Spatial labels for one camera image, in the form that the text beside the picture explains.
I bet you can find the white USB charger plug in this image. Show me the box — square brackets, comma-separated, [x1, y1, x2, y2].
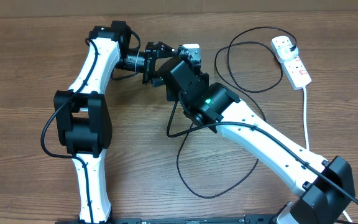
[275, 45, 299, 63]

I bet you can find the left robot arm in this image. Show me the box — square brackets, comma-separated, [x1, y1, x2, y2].
[52, 21, 184, 223]

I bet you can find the black charging cable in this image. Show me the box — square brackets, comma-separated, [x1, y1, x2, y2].
[176, 26, 298, 199]

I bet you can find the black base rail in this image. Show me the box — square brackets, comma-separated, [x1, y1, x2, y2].
[54, 214, 279, 224]

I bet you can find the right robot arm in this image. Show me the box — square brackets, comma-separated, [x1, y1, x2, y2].
[157, 57, 355, 223]

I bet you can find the white power strip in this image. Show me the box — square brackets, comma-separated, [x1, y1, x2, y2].
[270, 35, 312, 90]

